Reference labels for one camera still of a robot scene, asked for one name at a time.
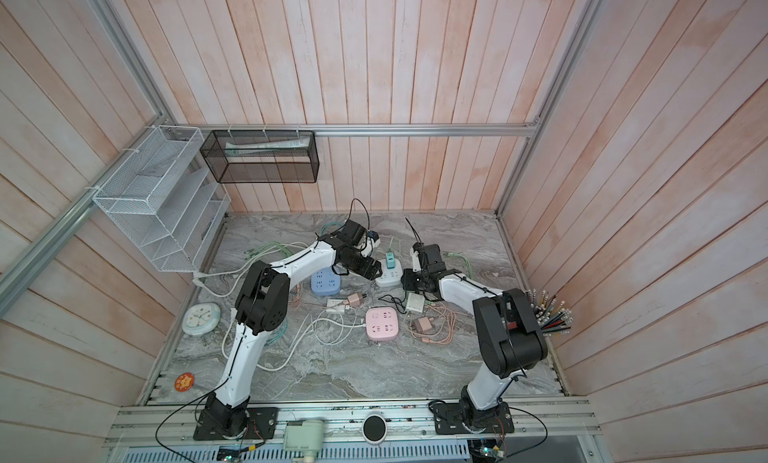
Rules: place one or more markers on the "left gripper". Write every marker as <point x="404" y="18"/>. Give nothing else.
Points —
<point x="363" y="271"/>

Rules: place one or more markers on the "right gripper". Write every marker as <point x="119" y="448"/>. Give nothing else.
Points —
<point x="407" y="281"/>

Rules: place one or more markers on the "white square charger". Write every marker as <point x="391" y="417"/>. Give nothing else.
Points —
<point x="415" y="303"/>

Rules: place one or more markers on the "teal charger plug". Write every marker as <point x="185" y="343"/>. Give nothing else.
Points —
<point x="391" y="262"/>

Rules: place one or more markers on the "pink charger plug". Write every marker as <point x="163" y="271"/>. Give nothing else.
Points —
<point x="355" y="300"/>

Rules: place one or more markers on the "beige charger plug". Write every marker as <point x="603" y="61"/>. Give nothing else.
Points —
<point x="423" y="325"/>

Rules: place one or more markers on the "white charger plug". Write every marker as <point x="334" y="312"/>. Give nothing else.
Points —
<point x="336" y="306"/>

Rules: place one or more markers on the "pink power strip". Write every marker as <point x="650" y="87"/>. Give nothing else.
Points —
<point x="381" y="324"/>

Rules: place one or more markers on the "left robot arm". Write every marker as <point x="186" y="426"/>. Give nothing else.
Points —
<point x="261" y="307"/>

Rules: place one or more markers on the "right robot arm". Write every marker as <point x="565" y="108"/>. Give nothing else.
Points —
<point x="510" y="340"/>

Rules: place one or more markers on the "blue power strip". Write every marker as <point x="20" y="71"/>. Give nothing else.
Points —
<point x="325" y="283"/>

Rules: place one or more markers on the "white power strip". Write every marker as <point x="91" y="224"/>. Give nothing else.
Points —
<point x="390" y="277"/>

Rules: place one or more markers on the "red pencil cup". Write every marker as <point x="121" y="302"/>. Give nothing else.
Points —
<point x="550" y="313"/>

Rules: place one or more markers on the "black mesh basket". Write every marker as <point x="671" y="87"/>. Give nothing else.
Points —
<point x="262" y="156"/>

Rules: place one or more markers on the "black round speaker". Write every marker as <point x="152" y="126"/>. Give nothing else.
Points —
<point x="374" y="428"/>

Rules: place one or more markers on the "white round clock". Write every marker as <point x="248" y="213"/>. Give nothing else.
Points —
<point x="201" y="319"/>

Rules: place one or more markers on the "white box device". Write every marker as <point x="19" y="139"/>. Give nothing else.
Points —
<point x="304" y="437"/>

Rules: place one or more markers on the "red round sticker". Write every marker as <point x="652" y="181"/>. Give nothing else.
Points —
<point x="184" y="382"/>

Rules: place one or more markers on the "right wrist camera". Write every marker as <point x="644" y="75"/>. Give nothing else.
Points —
<point x="418" y="256"/>

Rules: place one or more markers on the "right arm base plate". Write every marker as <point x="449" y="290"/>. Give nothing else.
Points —
<point x="462" y="418"/>

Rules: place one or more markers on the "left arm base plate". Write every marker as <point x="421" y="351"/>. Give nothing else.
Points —
<point x="235" y="424"/>

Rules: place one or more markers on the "white wire shelf rack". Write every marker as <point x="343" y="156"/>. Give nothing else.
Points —
<point x="168" y="210"/>

